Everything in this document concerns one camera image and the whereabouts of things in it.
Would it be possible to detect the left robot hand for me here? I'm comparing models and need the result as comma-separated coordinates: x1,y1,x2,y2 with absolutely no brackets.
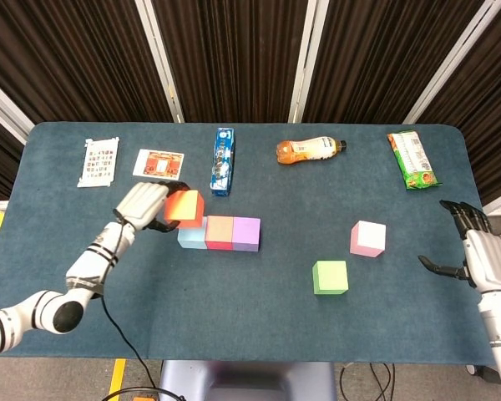
112,180,191,233

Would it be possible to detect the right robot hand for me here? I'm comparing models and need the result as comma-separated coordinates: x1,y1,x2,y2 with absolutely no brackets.
417,199,501,293

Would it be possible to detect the orange yellow cube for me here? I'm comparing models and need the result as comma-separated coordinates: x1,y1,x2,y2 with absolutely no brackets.
163,190,205,229

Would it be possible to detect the red tan cube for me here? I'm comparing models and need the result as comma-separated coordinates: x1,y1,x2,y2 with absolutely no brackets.
205,216,235,251

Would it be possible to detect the purple cube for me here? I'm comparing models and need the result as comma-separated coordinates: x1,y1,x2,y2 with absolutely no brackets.
231,216,261,253

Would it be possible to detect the green cube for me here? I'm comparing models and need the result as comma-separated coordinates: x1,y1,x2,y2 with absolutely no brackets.
311,260,350,296

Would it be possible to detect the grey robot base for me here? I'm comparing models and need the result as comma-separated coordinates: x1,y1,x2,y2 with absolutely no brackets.
157,359,338,401

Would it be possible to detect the light blue cube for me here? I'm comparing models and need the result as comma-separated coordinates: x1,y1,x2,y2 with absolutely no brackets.
177,216,210,250

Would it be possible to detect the pink cube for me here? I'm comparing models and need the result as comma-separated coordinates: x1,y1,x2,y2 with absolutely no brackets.
349,220,387,258

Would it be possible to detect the red and white card packet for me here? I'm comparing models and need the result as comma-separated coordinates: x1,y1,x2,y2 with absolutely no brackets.
132,148,185,181

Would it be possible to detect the white sticker sheet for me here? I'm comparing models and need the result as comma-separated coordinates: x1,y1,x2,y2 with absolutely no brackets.
76,136,121,189

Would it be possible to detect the blue biscuit box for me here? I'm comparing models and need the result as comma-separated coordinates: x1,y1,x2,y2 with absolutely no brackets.
209,127,236,198

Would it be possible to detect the green snack bag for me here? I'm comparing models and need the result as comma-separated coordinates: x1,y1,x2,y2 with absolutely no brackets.
386,131,443,191

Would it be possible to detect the dark brown curtain panel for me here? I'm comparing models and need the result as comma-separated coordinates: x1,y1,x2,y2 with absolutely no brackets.
151,0,311,124
0,0,176,124
0,109,26,202
301,0,483,124
416,0,501,206

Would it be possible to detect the blue felt table cover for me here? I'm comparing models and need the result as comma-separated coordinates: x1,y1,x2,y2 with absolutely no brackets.
0,120,500,363

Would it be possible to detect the orange drink bottle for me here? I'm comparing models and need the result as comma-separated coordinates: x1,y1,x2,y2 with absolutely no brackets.
276,135,348,166

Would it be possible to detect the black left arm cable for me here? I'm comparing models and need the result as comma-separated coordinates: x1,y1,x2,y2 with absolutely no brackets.
100,292,177,401

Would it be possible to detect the black floor cable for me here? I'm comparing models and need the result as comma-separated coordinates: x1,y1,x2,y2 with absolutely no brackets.
339,362,397,401

